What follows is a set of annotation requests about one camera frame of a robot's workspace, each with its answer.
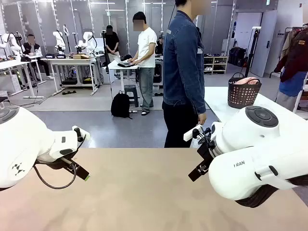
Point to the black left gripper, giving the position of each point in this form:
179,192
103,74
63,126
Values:
55,163

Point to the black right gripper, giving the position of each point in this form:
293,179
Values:
208,151

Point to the dark perforated laundry basket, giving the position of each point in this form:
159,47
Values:
243,106

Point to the person's right forearm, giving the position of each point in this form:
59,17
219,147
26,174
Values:
199,98

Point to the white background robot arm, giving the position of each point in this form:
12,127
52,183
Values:
87,42
10,43

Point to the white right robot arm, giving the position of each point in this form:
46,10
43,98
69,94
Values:
240,168

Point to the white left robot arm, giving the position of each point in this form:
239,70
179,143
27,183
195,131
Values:
21,144

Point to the small white background robot arm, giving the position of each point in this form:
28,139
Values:
59,41

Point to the person's right hand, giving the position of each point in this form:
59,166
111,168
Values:
202,119

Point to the large white table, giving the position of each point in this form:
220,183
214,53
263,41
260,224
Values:
216,101

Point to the black backpack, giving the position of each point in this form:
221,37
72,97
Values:
120,106

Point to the grey plastic stool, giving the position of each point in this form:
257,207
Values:
131,92

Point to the person in denim jacket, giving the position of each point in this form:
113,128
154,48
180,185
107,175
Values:
183,72

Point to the wooden shoe rack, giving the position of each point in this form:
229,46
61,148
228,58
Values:
215,65

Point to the white standing desk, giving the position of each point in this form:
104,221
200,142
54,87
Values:
120,68

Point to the long white workbench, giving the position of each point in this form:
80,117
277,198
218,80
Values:
69,61

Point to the cardboard box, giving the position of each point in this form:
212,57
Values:
80,56

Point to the laptop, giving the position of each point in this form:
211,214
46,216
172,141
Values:
126,64

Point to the black suitcase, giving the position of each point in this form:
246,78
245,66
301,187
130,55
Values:
237,56

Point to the white table with slim legs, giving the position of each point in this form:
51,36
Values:
14,63

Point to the blue garment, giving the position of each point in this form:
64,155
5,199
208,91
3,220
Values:
294,84

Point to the seated person in dark jacket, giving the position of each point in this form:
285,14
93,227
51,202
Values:
31,49

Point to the person in black shirt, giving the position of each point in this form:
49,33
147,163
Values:
111,43

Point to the black tripod stand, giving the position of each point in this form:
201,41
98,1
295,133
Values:
251,50

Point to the man in white t-shirt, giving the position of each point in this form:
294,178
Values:
146,48

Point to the grey door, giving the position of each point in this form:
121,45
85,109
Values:
263,43

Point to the dark maroon jacket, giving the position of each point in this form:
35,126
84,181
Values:
297,55

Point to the beige coat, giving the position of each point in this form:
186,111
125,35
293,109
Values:
287,43

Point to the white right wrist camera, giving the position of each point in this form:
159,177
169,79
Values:
191,135

